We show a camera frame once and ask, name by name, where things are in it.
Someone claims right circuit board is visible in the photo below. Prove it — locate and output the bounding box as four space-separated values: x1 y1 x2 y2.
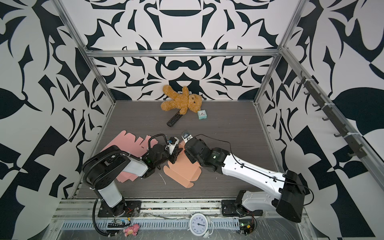
239 218 258 236

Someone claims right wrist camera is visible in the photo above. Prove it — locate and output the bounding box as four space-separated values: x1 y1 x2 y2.
181 131 193 144

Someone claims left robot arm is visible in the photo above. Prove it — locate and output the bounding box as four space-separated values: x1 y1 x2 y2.
82 144 183 215

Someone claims white round analog clock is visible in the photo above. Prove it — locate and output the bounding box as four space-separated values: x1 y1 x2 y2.
188 213 215 239

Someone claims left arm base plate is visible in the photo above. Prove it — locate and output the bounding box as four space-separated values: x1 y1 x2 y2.
97 201 142 218

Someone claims pink flat cardboard box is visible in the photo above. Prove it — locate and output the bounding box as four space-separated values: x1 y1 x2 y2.
102 131 151 183

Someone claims black remote control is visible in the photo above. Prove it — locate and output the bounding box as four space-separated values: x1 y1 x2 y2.
167 111 183 128

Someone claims small pink toy figure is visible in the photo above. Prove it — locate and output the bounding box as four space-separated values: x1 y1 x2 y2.
124 224 140 237

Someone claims brown teddy bear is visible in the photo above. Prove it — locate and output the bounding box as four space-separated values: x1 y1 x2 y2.
161 85 203 115

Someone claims small teal alarm clock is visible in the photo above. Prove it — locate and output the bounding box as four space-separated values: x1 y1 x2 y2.
197 110 208 120

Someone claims wall hook rack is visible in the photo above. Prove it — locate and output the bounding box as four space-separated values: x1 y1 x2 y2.
298 75 367 159

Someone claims salmon cardboard box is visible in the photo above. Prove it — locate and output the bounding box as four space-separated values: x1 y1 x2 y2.
163 141 202 189

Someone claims black corrugated cable hose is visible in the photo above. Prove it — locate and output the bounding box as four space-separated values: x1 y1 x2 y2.
81 133 169 237

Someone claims circuit board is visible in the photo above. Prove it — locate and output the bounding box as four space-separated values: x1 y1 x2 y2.
239 218 258 236
108 218 131 229

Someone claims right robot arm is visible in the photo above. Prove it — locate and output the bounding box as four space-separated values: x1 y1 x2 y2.
184 135 308 223

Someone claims left circuit board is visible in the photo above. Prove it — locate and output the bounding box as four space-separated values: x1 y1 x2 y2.
108 218 131 229

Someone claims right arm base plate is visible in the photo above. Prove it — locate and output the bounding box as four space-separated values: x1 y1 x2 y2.
221 200 264 218

